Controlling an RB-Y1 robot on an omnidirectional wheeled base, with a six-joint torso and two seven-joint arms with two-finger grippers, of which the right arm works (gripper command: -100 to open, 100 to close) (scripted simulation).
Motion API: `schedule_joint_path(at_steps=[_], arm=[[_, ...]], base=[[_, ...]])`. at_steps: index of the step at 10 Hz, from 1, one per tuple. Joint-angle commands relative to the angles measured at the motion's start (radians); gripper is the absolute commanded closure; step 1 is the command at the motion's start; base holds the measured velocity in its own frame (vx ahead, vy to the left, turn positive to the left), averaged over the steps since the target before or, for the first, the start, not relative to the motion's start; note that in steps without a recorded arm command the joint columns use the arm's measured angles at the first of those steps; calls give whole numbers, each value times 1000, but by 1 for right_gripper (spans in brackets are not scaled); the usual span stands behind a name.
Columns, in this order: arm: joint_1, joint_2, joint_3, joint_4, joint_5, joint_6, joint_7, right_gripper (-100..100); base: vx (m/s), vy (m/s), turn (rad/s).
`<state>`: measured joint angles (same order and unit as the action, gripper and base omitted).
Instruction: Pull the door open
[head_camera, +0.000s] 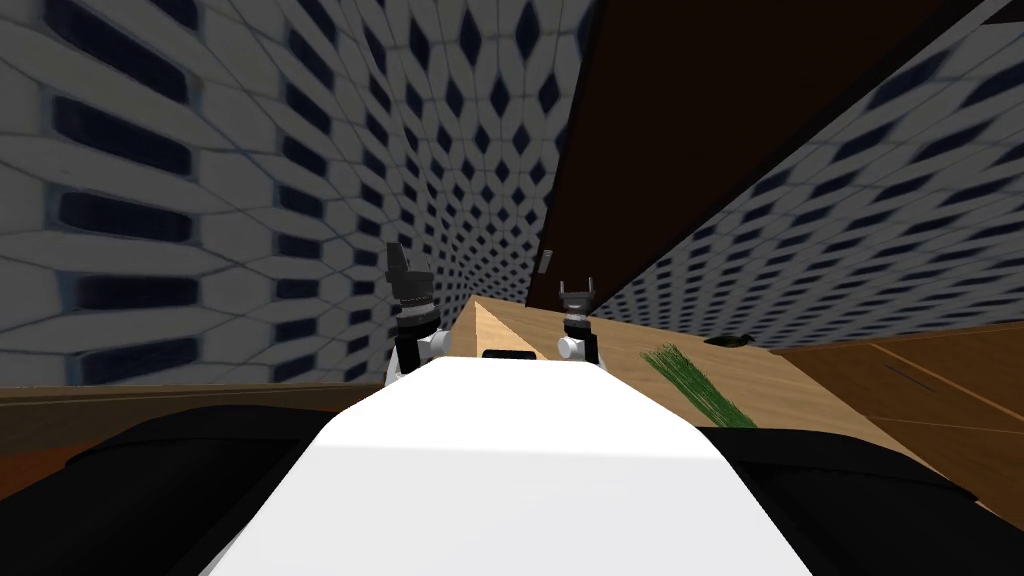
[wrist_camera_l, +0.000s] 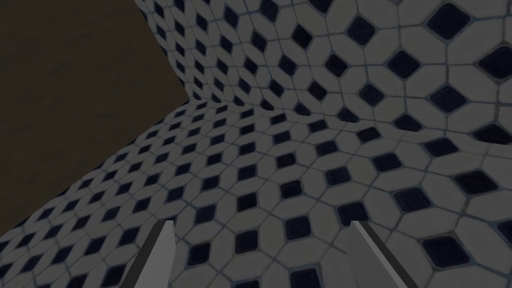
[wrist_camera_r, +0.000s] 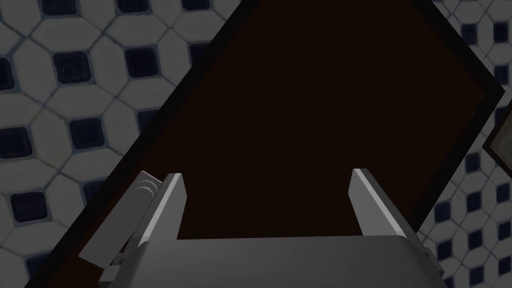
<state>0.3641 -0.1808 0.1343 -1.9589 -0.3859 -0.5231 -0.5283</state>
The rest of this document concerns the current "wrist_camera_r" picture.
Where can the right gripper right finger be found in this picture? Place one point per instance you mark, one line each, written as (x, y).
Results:
(370, 208)

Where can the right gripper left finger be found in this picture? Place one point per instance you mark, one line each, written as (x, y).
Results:
(170, 212)

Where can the dark brown door leaf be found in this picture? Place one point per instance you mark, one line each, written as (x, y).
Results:
(304, 120)

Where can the dark framed wall picture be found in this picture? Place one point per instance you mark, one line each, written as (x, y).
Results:
(502, 146)

